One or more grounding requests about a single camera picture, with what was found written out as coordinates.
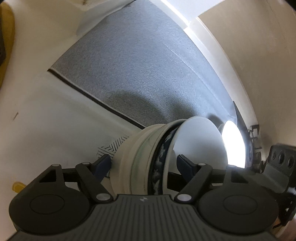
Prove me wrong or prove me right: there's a white bowl blue pattern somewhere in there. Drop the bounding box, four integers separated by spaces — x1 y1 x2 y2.
147 116 228 196

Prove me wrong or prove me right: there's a white floral plate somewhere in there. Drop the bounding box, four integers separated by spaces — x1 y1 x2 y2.
218 120 246 169

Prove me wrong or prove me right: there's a wooden cutting board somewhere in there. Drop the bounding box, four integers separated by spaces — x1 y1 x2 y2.
0 1 15 86

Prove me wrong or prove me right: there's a teal swirl ceramic bowl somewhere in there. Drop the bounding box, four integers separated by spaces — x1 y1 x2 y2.
130 121 178 195

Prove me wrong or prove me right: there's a grey drying mat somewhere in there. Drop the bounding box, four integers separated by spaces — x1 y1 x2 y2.
49 1 237 128

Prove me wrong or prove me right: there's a yellow plastic scraper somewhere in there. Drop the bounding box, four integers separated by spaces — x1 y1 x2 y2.
12 182 26 193

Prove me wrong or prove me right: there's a black white patterned cloth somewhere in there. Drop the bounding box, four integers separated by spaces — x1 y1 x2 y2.
96 136 129 162

